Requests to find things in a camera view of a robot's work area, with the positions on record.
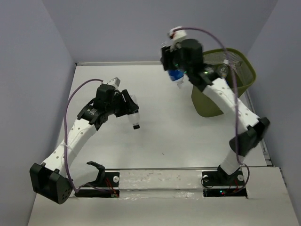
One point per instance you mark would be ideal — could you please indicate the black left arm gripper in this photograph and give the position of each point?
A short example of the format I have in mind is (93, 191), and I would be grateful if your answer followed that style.
(128, 107)

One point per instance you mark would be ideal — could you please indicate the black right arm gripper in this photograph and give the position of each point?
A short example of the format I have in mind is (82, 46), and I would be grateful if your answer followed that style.
(167, 54)

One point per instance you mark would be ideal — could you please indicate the clear bottle black cap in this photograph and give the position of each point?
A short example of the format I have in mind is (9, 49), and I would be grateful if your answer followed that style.
(134, 118)

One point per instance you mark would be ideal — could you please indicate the blue label bottle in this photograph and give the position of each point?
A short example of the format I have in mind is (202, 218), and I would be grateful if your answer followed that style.
(176, 76)

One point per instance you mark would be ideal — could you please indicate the clear crushed bottle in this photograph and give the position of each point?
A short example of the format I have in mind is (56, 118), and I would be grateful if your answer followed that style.
(223, 69)

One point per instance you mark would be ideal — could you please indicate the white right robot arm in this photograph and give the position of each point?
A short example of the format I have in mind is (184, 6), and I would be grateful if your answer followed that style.
(249, 128)

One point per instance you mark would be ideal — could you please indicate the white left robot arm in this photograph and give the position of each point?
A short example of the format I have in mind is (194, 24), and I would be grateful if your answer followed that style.
(52, 178)

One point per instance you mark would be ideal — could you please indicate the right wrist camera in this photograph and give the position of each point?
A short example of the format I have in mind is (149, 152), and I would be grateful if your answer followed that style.
(176, 35)

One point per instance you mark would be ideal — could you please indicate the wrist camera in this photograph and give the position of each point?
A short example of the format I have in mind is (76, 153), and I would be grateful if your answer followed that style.
(115, 82)
(176, 35)

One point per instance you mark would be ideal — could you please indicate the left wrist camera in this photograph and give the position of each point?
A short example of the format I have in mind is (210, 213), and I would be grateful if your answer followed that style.
(115, 82)

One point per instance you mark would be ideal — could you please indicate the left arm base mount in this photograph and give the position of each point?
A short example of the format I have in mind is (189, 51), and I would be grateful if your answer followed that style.
(105, 185)

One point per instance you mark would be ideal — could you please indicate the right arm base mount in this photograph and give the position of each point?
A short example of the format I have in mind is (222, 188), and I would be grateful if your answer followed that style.
(217, 183)

